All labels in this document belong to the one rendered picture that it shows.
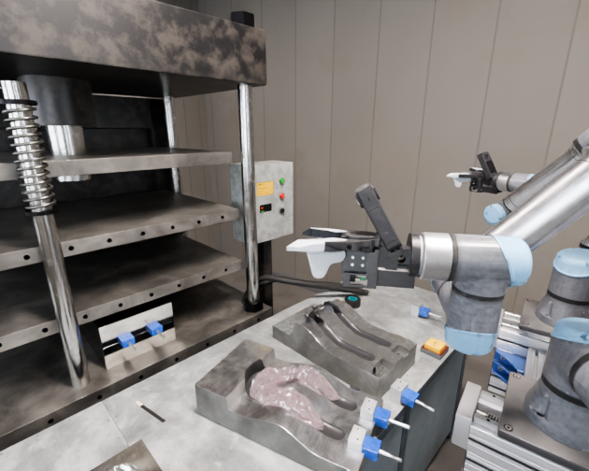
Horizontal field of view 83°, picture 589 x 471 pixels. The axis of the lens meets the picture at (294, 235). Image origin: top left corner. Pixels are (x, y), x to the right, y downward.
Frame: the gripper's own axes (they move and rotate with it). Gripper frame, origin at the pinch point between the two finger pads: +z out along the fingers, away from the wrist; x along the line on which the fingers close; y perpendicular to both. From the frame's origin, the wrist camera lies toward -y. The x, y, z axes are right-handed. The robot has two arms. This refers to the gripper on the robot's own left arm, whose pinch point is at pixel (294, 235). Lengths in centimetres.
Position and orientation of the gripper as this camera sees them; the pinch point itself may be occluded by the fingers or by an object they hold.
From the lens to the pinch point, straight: 57.0
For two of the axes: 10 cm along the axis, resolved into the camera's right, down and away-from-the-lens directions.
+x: 1.9, -1.6, 9.7
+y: -0.2, 9.9, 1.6
